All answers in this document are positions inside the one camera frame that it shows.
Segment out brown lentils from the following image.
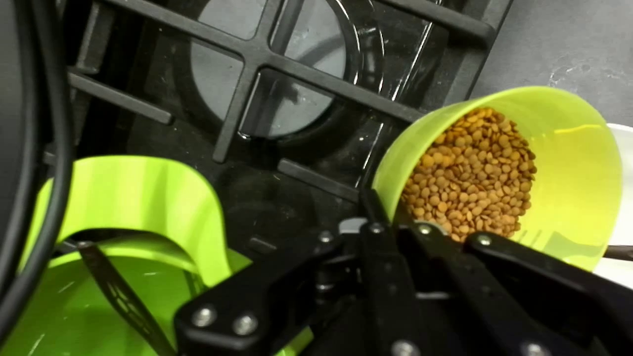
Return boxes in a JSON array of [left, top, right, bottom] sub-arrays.
[[400, 107, 540, 246]]

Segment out small yellow-green bowl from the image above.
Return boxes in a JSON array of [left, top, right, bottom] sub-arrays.
[[372, 85, 625, 273]]

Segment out black flat strip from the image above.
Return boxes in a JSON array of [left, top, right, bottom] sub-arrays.
[[73, 240, 178, 356]]

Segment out large green bowl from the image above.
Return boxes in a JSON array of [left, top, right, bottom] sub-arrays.
[[0, 155, 317, 356]]

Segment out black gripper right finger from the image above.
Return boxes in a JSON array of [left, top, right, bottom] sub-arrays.
[[396, 222, 633, 356]]

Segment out stainless steel gas stove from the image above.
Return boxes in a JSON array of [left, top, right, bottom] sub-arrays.
[[38, 0, 517, 265]]

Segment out black cable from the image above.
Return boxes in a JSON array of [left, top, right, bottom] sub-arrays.
[[0, 0, 75, 341], [0, 0, 40, 289]]

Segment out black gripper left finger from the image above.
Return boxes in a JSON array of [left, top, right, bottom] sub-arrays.
[[174, 188, 424, 356]]

